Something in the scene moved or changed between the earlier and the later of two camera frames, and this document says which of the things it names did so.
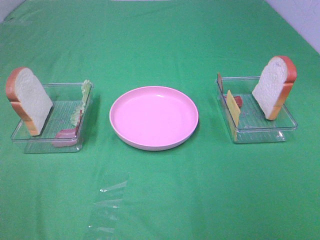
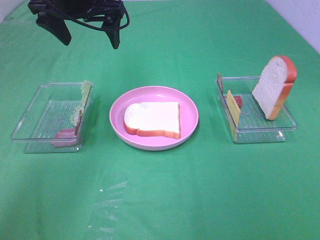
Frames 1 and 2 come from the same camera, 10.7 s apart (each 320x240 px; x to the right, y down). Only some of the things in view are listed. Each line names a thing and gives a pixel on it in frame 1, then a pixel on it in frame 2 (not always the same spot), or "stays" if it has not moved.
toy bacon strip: (237, 99) stays
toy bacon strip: (67, 137) stays
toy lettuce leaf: (86, 87) stays
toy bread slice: (25, 89) to (153, 118)
